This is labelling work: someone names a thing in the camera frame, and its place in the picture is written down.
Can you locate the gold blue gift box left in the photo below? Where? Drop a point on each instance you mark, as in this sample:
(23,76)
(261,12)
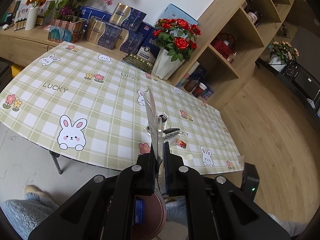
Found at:
(102,33)

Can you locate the low wooden cabinet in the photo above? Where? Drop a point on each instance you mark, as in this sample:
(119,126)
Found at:
(23,47)

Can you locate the orange flowers white vase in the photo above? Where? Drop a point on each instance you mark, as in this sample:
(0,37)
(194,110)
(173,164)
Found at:
(32,13)

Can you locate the red gift basket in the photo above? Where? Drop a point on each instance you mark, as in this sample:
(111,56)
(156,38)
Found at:
(224,43)

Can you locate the red lighter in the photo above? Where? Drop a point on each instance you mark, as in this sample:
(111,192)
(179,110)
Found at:
(180,143)

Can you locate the pink roses white pot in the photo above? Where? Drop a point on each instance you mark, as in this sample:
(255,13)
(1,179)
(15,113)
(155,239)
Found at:
(281,54)

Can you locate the wooden shelf unit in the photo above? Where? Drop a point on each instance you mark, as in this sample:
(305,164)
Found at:
(253,24)

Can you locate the cream plastic spork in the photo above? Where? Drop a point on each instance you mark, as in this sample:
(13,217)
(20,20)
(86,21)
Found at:
(188,157)

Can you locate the maroon trash bin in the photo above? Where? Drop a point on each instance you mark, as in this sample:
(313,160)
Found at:
(149,216)

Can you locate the green plaid tablecloth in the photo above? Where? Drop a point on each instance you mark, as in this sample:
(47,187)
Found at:
(89,107)

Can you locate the light blue tall box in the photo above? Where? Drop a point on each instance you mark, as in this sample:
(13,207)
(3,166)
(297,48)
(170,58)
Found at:
(174,12)

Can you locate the gold blue gift box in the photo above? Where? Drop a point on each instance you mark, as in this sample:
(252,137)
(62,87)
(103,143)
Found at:
(102,33)
(127,17)
(130,42)

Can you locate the gold blue gift box upper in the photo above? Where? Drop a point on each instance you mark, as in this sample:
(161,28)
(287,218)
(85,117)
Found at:
(127,17)

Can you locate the green gold tray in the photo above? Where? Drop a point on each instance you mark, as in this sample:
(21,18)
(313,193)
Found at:
(138,62)

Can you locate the stack of paper cups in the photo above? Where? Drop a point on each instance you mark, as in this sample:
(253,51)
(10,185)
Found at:
(186,77)

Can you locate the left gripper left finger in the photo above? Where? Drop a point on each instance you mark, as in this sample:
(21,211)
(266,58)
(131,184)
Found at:
(151,169)

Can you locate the gold blue gift box right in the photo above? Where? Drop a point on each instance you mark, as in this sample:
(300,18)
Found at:
(130,42)

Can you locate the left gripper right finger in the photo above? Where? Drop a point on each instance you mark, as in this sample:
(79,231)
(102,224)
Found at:
(168,170)

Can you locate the red rose bouquet white vase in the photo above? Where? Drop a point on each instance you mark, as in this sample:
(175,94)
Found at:
(176,39)

